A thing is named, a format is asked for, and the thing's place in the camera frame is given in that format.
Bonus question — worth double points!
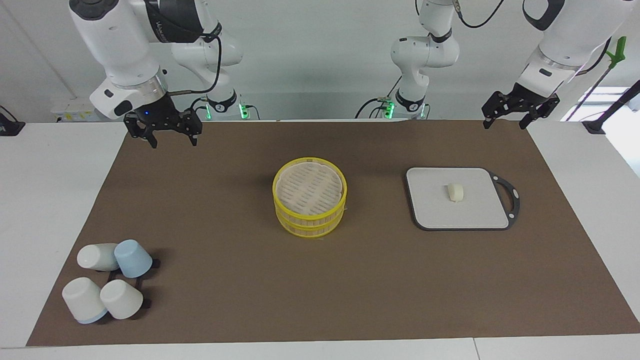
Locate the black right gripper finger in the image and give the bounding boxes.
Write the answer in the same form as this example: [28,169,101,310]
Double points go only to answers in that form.
[124,114,158,149]
[182,109,203,147]

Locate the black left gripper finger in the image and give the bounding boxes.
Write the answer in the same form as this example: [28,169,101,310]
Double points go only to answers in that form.
[481,91,507,130]
[519,95,560,131]

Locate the yellow rimmed bamboo steamer lid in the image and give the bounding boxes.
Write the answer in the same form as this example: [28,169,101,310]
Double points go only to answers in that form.
[272,157,348,222]

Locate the yellow bamboo steamer base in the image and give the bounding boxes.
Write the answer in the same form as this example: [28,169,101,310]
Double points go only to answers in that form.
[275,202,347,239]

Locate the white box yellow stickers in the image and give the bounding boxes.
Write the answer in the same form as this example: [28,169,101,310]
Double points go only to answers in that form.
[50,97,108,123]

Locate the green tipped grey pole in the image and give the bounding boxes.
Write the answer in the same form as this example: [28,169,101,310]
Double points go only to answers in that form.
[565,36,627,122]

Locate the grey cutting board black rim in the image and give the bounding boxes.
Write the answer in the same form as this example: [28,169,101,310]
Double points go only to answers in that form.
[405,167,521,232]

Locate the black clamp device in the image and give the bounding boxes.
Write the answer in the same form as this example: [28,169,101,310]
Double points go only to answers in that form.
[0,106,26,137]

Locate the light blue cup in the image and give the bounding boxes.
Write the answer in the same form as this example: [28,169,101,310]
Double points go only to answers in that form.
[114,239,153,279]

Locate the white cup lying sideways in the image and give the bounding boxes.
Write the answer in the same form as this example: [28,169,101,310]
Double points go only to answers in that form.
[77,243,120,271]

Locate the brown table mat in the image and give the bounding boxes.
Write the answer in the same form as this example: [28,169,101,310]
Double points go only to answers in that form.
[26,119,640,347]

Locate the plain white cup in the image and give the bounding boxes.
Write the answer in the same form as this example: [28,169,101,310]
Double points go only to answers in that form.
[100,279,144,320]

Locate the black cup rack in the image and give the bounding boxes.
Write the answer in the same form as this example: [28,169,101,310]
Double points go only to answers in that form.
[107,258,161,309]

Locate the white cup with blue rim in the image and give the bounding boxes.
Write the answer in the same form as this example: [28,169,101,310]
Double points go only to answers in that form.
[62,277,109,325]

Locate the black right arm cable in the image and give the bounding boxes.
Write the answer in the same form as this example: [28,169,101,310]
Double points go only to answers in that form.
[167,22,223,96]

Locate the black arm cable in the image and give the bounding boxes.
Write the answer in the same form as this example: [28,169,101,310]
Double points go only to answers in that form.
[167,22,223,96]
[452,0,507,29]

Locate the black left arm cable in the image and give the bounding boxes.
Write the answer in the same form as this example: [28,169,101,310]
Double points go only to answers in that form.
[452,0,507,29]

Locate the black base cables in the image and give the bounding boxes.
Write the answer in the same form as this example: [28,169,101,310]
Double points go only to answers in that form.
[355,75,403,119]

